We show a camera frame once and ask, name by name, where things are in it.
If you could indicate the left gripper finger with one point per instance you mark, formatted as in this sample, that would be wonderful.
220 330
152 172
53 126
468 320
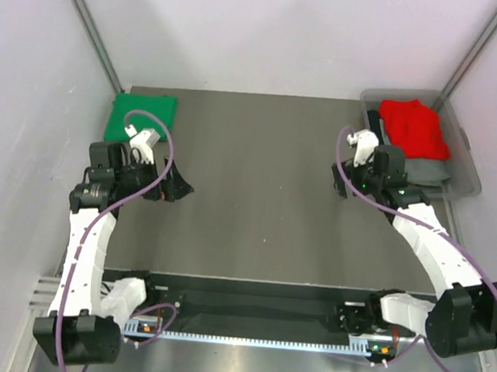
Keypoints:
171 170
176 186

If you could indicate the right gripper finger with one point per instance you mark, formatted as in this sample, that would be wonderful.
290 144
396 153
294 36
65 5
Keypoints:
341 189
336 175

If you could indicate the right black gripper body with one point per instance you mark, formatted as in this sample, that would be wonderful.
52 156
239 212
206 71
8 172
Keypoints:
363 178

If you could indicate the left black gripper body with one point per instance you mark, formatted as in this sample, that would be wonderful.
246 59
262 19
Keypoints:
137 178

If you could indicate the red t shirt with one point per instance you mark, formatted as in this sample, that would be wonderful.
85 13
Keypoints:
414 128

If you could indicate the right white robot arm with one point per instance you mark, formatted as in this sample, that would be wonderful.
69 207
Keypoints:
463 317

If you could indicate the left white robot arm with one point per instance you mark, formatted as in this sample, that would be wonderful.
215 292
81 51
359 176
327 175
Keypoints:
83 326

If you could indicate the grey t shirt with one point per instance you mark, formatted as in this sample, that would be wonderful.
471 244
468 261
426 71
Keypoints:
426 172

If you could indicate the black t shirt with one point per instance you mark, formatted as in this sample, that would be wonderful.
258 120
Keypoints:
376 126

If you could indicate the clear plastic bin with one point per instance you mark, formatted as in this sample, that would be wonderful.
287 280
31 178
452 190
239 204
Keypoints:
464 178

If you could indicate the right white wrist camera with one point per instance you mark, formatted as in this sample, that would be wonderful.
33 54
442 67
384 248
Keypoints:
365 143

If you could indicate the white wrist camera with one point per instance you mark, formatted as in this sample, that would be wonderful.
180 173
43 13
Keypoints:
142 143
365 143

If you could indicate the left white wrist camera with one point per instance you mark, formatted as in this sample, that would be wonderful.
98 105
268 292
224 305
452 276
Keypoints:
142 143

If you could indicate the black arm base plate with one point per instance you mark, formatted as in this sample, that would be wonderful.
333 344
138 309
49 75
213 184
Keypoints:
257 309

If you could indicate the slotted grey cable duct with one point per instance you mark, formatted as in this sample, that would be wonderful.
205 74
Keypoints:
356 346

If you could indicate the right corner aluminium post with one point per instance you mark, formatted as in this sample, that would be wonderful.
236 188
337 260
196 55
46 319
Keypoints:
474 52

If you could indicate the corner aluminium post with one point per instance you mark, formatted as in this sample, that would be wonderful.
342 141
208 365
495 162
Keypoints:
474 52
83 12

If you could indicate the left corner aluminium post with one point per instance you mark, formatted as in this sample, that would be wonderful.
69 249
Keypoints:
83 12

